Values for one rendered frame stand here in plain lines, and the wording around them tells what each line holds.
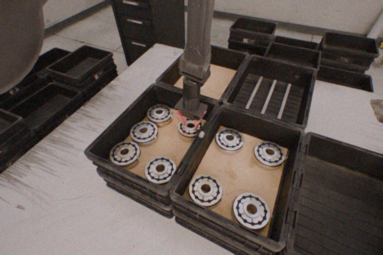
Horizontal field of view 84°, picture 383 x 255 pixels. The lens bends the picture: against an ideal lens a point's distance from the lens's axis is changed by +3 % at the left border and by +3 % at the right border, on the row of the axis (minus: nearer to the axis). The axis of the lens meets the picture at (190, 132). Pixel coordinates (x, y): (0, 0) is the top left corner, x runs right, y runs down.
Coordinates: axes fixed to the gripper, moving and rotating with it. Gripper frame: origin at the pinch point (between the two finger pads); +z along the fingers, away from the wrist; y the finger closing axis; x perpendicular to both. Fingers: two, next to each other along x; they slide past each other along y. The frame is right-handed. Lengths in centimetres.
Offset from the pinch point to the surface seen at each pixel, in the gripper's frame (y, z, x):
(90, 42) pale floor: 231, 75, -160
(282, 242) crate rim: -36.5, -3.5, 28.5
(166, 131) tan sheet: 8.9, 4.5, 3.2
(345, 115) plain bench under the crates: -60, 14, -54
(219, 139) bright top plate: -12.1, 1.6, 0.7
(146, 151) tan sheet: 10.5, 5.3, 14.8
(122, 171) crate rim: 7.4, -3.7, 29.4
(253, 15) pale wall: 42, 54, -323
